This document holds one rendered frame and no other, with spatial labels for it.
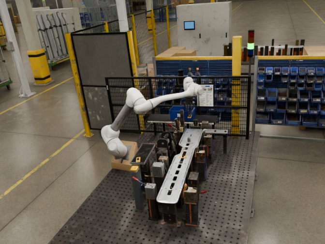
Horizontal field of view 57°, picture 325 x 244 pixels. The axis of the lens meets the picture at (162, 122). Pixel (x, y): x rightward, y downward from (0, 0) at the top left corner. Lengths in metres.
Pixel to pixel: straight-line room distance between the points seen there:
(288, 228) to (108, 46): 3.78
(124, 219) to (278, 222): 1.88
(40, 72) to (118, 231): 8.15
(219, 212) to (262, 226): 1.04
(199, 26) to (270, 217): 6.87
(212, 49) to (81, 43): 5.11
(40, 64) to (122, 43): 5.56
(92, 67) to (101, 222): 3.27
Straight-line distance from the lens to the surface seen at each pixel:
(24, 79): 9.60
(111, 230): 2.84
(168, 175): 2.85
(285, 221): 3.96
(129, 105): 3.17
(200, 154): 3.10
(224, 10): 9.46
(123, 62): 5.22
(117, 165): 3.58
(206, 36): 9.65
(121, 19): 7.33
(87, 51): 5.52
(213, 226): 2.77
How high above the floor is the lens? 2.62
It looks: 24 degrees down
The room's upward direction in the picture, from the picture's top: 5 degrees counter-clockwise
